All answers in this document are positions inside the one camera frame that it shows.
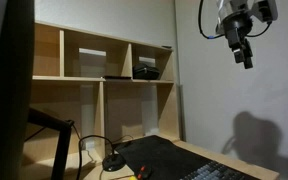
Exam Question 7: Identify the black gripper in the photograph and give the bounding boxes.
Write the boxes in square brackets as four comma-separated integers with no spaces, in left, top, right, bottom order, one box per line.
[221,12,254,70]

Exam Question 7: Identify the grey mechanical keyboard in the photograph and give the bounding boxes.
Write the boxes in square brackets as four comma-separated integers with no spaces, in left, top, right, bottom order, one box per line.
[179,160,252,180]

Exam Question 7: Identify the black zippered case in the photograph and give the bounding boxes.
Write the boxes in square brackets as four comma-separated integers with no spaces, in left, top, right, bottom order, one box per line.
[132,63,161,81]

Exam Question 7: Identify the black desk mat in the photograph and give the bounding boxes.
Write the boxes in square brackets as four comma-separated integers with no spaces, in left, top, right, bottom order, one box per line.
[114,134,262,180]

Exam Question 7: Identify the light wooden shelf unit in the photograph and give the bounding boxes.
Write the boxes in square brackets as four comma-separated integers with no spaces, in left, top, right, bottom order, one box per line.
[19,19,182,180]

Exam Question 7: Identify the black mouse with red buttons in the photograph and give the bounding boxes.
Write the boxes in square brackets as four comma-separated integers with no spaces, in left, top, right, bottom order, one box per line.
[136,165,153,180]

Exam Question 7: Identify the round black puck device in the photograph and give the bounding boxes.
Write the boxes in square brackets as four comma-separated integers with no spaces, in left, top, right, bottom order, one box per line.
[101,153,127,173]

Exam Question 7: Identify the large dark monitor panel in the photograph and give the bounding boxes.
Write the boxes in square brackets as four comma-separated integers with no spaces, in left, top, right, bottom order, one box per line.
[0,0,36,180]

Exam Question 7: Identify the black power cable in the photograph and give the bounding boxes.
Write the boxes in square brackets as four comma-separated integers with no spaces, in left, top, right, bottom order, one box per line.
[71,120,135,180]

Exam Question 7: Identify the black metal stand frame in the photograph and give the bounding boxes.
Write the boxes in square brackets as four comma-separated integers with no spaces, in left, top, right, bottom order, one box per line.
[26,107,75,180]

